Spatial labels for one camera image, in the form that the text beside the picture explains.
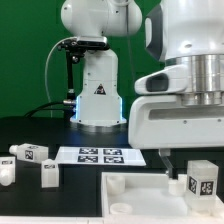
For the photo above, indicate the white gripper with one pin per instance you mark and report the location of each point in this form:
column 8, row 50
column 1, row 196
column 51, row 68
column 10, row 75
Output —
column 161, row 122

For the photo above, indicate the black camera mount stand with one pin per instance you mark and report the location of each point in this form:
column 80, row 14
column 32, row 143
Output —
column 71, row 60

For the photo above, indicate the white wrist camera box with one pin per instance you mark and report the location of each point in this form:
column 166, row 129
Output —
column 172, row 79

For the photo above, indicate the white square table top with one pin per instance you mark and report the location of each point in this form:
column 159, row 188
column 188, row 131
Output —
column 153, row 196

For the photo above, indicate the white marker sheet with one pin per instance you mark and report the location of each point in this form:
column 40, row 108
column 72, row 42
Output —
column 100, row 156

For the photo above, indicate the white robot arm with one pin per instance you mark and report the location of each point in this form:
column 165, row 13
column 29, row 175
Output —
column 188, row 32

